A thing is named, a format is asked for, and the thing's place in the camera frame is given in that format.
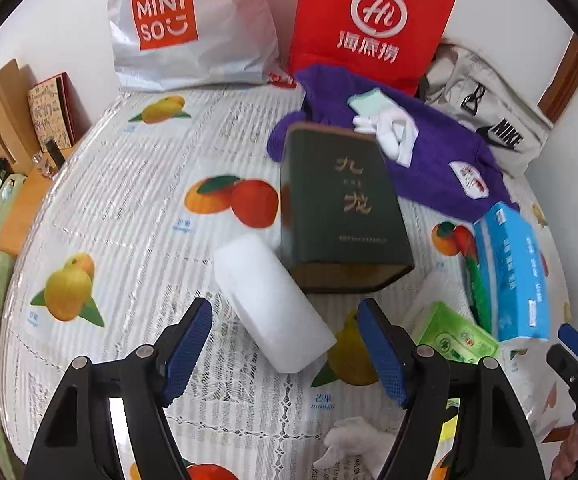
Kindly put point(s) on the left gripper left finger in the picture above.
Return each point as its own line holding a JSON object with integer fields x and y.
{"x": 179, "y": 348}

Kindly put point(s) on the wooden door frame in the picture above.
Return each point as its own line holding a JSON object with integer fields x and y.
{"x": 563, "y": 86}

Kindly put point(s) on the purple towel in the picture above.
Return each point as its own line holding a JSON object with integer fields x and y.
{"x": 429, "y": 179}

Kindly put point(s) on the green wet wipe sachet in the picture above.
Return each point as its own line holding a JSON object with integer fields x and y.
{"x": 480, "y": 306}

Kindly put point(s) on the white foam block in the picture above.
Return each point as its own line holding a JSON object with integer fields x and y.
{"x": 272, "y": 308}

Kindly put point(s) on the white Miniso plastic bag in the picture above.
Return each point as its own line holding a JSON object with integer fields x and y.
{"x": 163, "y": 45}

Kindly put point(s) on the dark green tea tin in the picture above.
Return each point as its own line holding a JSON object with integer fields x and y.
{"x": 342, "y": 230}

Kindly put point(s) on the grey Nike bag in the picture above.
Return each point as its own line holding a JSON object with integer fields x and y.
{"x": 464, "y": 86}

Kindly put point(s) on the wooden headboard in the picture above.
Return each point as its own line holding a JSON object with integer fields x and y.
{"x": 18, "y": 140}

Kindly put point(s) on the white sock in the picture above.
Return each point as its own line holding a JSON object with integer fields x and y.
{"x": 394, "y": 129}

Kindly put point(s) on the green tissue pack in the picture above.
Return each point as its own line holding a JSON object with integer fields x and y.
{"x": 454, "y": 337}

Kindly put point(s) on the wooden nightstand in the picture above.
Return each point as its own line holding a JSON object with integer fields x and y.
{"x": 21, "y": 216}

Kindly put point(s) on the red paper shopping bag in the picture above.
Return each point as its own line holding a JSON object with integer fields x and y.
{"x": 388, "y": 41}

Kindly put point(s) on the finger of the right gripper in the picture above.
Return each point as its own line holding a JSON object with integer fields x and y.
{"x": 568, "y": 335}

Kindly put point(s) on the small red white packet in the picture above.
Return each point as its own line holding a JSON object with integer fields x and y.
{"x": 470, "y": 179}

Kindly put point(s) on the yellow sponge cloth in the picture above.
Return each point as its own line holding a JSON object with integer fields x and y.
{"x": 449, "y": 427}

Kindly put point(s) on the blue tissue pack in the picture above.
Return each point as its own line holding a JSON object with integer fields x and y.
{"x": 512, "y": 272}

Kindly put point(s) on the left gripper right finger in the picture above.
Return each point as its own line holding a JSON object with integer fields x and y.
{"x": 389, "y": 347}

